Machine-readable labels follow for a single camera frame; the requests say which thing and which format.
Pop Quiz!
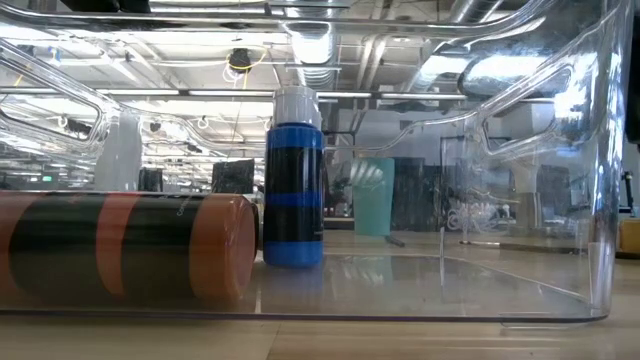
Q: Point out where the small blue paint bottle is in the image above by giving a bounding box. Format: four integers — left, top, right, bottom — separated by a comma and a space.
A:
263, 85, 326, 269

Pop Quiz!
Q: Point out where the clear plastic bin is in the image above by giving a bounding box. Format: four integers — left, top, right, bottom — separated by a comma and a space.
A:
0, 0, 634, 327

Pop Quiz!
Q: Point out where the orange paint bottle black label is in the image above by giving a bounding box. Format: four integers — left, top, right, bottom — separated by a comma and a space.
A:
0, 192, 260, 307

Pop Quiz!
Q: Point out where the small yellow paint bottle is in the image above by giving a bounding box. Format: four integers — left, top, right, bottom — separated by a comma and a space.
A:
618, 218, 640, 255

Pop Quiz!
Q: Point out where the teal plastic cup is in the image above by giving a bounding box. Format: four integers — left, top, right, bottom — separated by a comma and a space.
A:
349, 157, 396, 237

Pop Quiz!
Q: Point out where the black square panel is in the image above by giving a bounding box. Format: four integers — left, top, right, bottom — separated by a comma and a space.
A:
211, 158, 256, 195

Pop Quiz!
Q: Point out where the black ceiling device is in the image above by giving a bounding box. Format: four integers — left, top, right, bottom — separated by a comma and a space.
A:
227, 47, 255, 72

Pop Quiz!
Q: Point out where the white pillar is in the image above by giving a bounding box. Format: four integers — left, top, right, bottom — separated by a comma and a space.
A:
93, 112, 144, 193

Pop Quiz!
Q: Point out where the ribbed silver ventilation duct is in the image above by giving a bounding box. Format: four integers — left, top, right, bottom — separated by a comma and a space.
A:
283, 4, 344, 91

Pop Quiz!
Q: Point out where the white coiled cable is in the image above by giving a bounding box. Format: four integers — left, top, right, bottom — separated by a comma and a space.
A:
446, 199, 506, 234

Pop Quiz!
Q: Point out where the long ceiling light rail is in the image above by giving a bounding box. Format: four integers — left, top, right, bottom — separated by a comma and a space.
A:
0, 85, 556, 104

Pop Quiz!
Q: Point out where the smooth silver ventilation duct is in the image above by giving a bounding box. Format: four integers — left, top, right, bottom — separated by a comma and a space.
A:
407, 0, 504, 94

